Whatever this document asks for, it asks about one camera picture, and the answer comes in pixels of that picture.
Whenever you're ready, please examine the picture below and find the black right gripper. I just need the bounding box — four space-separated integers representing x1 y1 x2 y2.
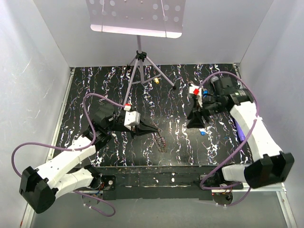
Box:
186 96 227 129

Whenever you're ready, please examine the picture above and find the sprinkles filled tube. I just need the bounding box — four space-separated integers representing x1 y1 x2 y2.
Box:
210 76 219 84

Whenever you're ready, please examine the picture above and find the lilac music stand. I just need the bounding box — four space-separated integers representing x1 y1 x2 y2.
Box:
86 0 186 104

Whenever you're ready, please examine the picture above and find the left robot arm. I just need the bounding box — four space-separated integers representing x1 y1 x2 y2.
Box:
19 104 159 214

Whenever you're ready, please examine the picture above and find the yellow key tag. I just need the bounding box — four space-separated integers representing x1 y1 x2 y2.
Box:
154 78 160 84

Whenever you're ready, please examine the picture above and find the blue key tag with key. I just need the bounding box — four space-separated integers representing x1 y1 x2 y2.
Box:
199 128 207 136

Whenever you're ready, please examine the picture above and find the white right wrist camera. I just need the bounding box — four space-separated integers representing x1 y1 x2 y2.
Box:
188 83 203 107

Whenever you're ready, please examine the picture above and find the red key tag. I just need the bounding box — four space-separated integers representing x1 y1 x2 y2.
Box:
154 132 166 153

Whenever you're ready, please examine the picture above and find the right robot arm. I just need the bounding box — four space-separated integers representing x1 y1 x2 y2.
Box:
187 76 295 190

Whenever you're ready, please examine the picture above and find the purple plastic tool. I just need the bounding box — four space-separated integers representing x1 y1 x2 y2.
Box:
235 121 246 142

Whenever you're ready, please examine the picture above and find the aluminium frame rail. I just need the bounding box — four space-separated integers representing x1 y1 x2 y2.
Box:
20 67 76 226

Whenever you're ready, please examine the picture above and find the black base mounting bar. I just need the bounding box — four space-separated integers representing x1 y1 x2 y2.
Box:
78 163 238 201

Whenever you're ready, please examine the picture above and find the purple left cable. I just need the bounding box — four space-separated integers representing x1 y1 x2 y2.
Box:
11 93 130 217

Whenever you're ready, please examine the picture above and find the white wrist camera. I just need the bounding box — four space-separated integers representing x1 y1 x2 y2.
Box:
123 104 141 131
188 83 203 107

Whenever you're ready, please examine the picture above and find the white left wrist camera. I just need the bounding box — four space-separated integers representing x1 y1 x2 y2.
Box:
123 104 141 131

